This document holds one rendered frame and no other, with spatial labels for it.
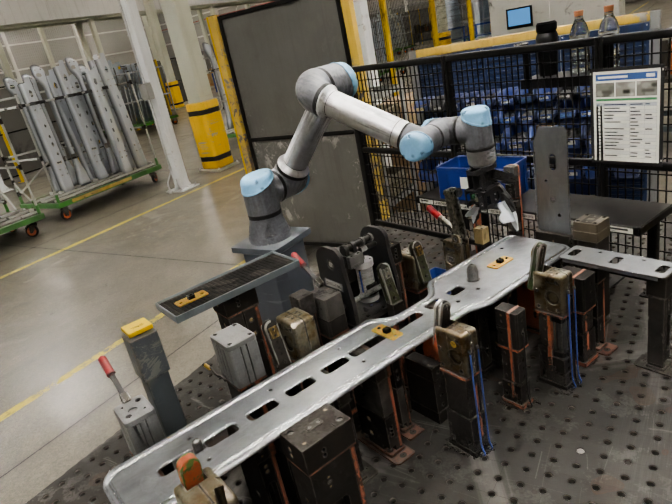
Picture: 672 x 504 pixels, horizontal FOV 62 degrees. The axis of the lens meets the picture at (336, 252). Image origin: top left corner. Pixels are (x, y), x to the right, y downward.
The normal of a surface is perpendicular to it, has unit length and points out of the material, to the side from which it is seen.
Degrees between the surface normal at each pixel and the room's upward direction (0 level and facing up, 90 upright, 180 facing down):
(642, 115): 90
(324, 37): 90
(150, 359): 90
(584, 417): 0
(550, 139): 90
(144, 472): 0
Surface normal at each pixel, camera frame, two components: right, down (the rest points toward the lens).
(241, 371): 0.61, 0.18
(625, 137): -0.76, 0.37
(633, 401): -0.19, -0.91
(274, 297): -0.53, 0.40
